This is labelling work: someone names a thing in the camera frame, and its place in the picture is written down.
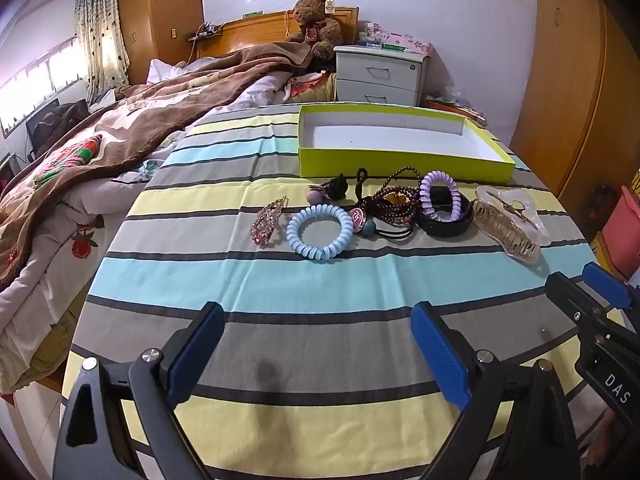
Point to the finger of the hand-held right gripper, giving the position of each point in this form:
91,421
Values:
570,297
606,282

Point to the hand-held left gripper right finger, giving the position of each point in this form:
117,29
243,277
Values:
440,355

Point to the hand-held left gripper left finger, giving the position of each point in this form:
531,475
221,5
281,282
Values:
197,352

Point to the clear large hair claw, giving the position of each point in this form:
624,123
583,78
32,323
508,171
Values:
505,232

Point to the black wide bangle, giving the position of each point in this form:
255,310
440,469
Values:
445,227

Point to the pink rhinestone hair clip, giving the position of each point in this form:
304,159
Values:
267,222

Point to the black bow hair clip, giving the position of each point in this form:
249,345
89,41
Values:
336,187

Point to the lime green cardboard box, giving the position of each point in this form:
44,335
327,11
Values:
390,135

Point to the person's right hand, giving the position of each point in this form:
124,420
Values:
600,440

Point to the pink plastic bin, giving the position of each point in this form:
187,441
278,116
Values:
625,235

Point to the striped bedsheet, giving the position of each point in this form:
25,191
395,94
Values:
310,310

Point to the white floral quilt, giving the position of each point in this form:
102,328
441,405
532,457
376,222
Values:
55,240

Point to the plain wooden wardrobe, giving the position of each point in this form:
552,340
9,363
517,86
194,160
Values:
570,85

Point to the orange box with clutter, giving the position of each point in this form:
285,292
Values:
455,105

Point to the red and green knit cloth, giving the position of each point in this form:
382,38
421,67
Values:
70,157

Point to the brown patterned blanket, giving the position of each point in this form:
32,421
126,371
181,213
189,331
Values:
140,115

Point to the black chair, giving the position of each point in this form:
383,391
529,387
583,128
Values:
55,122

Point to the white two-drawer nightstand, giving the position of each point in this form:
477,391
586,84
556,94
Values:
380,72

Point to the red and gold pillow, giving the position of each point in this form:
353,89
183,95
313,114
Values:
312,87

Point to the pink floral box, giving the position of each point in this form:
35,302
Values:
412,42

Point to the window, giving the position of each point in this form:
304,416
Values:
35,85

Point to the wooden bed headboard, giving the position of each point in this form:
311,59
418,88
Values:
260,30

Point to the dotted curtain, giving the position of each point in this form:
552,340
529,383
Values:
100,35

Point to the wooden wardrobe with flower stickers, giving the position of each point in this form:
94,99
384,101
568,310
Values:
160,10

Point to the brown teddy bear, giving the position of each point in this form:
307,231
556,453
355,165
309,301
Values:
317,22

